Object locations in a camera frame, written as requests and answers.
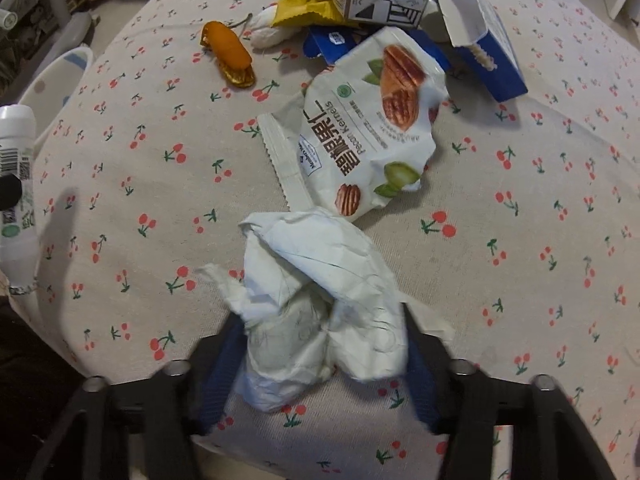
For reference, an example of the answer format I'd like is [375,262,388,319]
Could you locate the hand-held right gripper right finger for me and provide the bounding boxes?
[400,302,618,480]

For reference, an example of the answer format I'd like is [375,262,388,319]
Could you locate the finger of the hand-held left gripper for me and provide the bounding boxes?
[0,174,22,211]

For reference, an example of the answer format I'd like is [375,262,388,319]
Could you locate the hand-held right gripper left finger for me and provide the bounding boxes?
[50,317,251,480]

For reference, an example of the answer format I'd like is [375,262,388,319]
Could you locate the white plastic bottle green label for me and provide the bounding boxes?
[0,104,38,273]

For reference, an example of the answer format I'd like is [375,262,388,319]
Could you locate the white plastic bin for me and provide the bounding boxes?
[17,46,94,136]

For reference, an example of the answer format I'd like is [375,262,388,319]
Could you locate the white paper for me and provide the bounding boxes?
[195,207,456,413]

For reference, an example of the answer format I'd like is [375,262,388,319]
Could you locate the orange foil wrapper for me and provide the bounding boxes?
[201,21,257,90]

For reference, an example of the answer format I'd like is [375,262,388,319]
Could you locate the white nut snack packet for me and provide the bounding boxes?
[257,27,448,223]

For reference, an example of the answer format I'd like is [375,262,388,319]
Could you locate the blue white cardboard box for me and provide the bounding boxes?
[432,0,528,103]

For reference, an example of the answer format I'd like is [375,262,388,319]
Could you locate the cherry print tablecloth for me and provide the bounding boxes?
[10,0,640,480]

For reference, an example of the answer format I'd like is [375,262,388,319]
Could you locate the grey swivel chair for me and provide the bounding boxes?
[0,0,94,46]

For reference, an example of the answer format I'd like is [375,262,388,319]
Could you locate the white tissue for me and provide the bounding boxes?
[247,5,293,51]

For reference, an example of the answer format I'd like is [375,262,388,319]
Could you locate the blue flat packet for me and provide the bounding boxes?
[302,26,351,65]

